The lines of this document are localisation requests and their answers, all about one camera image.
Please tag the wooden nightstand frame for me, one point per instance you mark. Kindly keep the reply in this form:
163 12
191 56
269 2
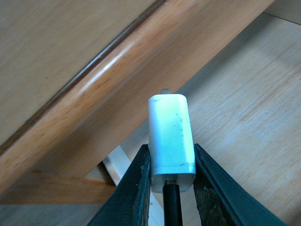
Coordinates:
48 163

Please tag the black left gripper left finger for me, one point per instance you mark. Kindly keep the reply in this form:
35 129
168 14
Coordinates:
129 204

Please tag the white charger adapter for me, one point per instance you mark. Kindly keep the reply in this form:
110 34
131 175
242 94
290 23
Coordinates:
171 147

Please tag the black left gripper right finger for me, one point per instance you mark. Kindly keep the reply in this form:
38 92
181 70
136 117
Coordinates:
221 201

